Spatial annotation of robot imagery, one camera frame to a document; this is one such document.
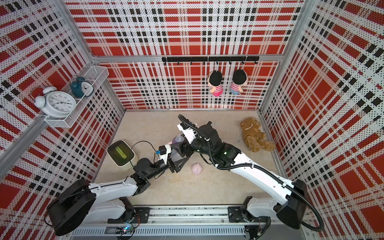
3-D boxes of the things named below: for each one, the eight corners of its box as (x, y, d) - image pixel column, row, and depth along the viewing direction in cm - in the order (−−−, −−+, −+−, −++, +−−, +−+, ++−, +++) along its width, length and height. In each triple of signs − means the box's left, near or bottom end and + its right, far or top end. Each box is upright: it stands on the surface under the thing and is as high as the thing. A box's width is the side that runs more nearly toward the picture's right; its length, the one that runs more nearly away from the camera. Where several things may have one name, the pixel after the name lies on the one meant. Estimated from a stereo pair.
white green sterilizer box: (106, 152, 98) (101, 147, 93) (123, 141, 104) (119, 135, 99) (124, 174, 89) (119, 170, 84) (141, 160, 95) (138, 155, 89)
